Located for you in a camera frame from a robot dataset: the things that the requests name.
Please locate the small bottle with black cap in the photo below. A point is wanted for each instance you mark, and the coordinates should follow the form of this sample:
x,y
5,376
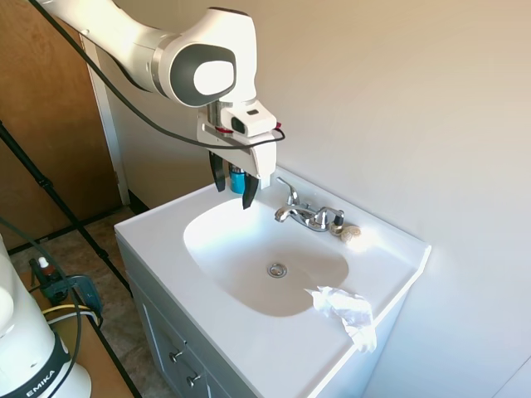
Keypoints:
x,y
337,224

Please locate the brown wooden door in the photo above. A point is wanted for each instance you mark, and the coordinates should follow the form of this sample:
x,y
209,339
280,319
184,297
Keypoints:
x,y
41,124

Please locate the small white carton box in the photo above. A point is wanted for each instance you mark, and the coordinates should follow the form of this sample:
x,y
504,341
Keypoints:
x,y
266,185

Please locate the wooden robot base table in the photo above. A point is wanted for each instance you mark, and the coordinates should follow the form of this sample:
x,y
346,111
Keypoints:
x,y
99,365

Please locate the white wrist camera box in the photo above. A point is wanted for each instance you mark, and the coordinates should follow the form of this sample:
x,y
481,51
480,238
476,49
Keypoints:
x,y
249,118

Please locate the white vanity sink top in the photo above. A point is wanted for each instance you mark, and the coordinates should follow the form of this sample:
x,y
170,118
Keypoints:
x,y
249,331

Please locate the chrome sink drain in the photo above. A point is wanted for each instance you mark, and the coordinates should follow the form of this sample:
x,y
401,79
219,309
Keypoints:
x,y
277,269

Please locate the blue clamp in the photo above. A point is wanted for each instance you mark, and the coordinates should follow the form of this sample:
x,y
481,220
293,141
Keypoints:
x,y
85,290

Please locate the black tripod leg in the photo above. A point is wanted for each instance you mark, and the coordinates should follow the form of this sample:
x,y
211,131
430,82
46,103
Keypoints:
x,y
62,203

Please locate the white door frame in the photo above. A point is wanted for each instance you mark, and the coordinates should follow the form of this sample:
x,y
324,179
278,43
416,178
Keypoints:
x,y
110,137

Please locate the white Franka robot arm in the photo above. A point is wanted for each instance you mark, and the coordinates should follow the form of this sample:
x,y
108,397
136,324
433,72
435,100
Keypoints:
x,y
124,37

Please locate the grey vanity cabinet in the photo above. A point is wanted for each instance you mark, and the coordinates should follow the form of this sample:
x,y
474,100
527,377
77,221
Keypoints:
x,y
162,331

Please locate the teal jar with black lid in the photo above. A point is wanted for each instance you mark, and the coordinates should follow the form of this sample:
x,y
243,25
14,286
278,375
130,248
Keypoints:
x,y
237,180

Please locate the beige seashell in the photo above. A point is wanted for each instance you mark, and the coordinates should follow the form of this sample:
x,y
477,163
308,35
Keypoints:
x,y
350,233

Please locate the white tissue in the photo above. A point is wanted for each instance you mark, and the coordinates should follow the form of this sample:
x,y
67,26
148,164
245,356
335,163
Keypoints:
x,y
348,309

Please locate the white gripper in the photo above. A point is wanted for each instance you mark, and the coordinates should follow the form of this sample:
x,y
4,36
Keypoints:
x,y
261,159

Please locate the metal cabinet knob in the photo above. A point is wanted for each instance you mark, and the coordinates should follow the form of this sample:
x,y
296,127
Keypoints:
x,y
177,355
194,378

